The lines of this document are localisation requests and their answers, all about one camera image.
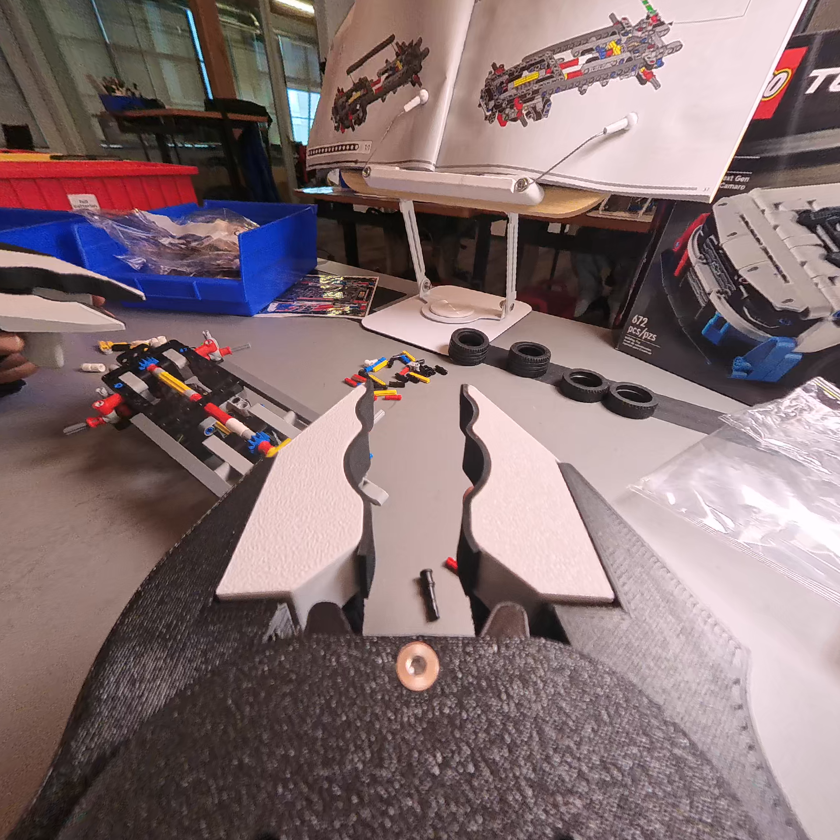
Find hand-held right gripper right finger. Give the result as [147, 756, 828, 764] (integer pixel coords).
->
[457, 384, 616, 631]

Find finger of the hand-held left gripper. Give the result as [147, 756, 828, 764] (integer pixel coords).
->
[0, 244, 147, 304]
[0, 287, 127, 370]

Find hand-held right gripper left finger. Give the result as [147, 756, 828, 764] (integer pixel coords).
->
[215, 384, 388, 632]

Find lego car chassis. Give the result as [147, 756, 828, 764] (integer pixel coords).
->
[62, 330, 389, 508]

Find pile of coloured lego pins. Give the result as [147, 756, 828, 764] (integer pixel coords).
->
[343, 351, 452, 403]

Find black rubber lego tire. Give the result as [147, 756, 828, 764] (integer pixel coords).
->
[449, 326, 490, 366]
[603, 382, 660, 420]
[558, 368, 610, 403]
[506, 340, 551, 379]

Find lego set box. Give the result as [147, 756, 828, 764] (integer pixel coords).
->
[612, 0, 840, 406]

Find lego instruction booklet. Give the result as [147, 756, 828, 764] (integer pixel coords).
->
[305, 0, 812, 202]

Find person's left hand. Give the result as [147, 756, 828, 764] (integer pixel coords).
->
[0, 331, 38, 389]

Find red storage bin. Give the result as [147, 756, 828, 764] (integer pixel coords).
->
[0, 156, 199, 212]

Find crumpled clear plastic bags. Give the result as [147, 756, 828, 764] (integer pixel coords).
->
[80, 207, 261, 279]

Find grey cardboard strip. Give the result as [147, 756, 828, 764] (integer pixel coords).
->
[489, 344, 746, 435]

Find background workshop table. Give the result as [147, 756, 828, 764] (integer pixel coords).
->
[95, 75, 275, 204]

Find blue storage bin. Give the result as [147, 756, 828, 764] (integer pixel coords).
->
[0, 199, 320, 317]

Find colourful sticker sheet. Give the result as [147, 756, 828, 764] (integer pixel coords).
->
[258, 274, 382, 319]

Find clear plastic bag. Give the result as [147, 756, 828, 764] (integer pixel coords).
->
[629, 379, 840, 606]

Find long wooden background table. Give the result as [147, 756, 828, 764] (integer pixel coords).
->
[294, 186, 664, 316]

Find white book stand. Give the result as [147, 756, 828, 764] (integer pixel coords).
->
[360, 88, 641, 343]

